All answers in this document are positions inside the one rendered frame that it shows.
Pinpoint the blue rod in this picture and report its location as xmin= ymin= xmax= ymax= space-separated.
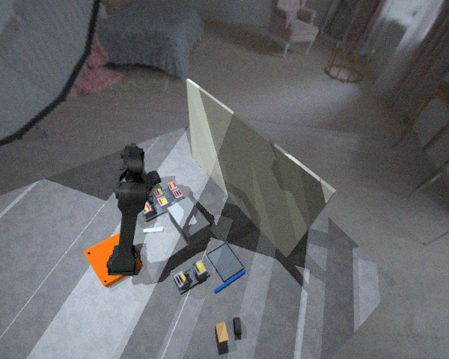
xmin=214 ymin=270 xmax=245 ymax=292

